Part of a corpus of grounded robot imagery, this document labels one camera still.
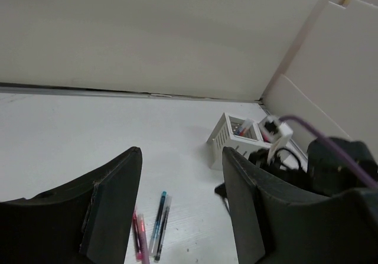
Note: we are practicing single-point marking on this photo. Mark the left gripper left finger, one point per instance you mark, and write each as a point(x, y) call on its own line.
point(86, 220)

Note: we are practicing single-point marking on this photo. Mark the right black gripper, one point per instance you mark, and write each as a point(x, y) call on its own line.
point(295, 176)

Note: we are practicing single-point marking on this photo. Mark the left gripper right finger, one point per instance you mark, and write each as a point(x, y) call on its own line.
point(276, 222)

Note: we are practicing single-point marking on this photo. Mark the dark red gel pen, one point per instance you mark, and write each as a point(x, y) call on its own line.
point(136, 235)

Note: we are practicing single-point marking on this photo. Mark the pink clear gel pen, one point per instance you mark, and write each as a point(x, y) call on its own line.
point(142, 239)

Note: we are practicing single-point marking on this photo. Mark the red orange pen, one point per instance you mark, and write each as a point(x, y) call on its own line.
point(244, 127)

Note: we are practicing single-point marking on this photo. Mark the teal blue gel pen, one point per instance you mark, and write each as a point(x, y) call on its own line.
point(158, 218)

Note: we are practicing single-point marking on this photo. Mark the black clear gel pen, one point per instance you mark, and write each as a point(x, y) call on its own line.
point(161, 235)

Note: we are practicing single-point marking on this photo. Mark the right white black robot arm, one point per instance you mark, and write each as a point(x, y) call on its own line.
point(325, 175)

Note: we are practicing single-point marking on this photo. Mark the white two-slot pen holder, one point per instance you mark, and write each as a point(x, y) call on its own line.
point(224, 134)

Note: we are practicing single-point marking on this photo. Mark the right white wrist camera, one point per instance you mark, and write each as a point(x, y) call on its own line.
point(276, 132)

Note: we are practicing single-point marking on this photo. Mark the aluminium rail back edge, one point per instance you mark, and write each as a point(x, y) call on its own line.
point(90, 92)

